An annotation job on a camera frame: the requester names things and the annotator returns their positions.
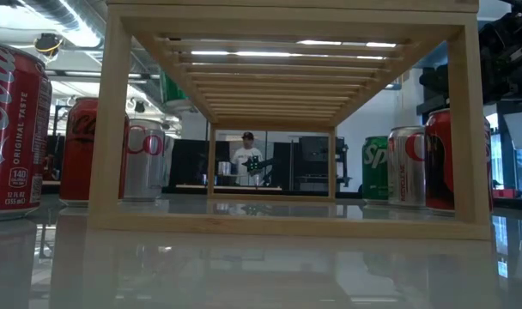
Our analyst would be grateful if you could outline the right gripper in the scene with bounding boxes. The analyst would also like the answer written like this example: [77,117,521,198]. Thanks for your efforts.
[418,0,522,105]

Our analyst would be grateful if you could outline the red Star Wars Coke can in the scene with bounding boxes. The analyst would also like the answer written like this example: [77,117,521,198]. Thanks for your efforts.
[423,107,494,215]

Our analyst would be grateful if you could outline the silver Diet Coke can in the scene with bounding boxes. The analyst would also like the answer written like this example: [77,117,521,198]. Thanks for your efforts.
[122,118,167,203]
[387,125,428,208]

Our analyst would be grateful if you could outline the green Sprite can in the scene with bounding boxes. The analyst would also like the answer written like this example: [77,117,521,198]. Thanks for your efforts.
[361,136,391,202]

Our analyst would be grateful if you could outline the red Coke Zero can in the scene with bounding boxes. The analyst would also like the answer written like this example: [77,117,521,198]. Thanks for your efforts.
[58,96,131,207]

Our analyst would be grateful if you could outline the light wooden slatted shelf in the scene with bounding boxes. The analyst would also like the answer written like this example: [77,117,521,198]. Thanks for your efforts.
[88,0,493,240]

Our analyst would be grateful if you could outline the black equipment rack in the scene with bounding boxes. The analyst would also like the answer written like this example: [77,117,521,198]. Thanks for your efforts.
[293,136,351,192]

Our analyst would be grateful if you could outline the black partition panel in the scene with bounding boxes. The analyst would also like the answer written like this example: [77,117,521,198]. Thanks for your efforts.
[271,141,294,190]
[168,139,210,188]

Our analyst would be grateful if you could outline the person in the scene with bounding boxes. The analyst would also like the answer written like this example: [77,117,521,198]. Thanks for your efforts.
[230,131,264,186]

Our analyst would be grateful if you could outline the marble-patterned panel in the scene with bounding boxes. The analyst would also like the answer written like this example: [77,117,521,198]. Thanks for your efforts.
[164,135,175,188]

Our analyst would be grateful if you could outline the red Coca-Cola Original Taste can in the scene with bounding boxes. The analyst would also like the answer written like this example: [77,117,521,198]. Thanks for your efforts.
[0,41,53,222]

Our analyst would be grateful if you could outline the silver ceiling duct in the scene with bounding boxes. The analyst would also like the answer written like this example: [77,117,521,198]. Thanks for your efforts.
[22,0,107,48]

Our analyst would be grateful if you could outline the black ceiling camera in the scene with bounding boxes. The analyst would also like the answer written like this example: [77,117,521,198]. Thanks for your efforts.
[33,33,64,59]

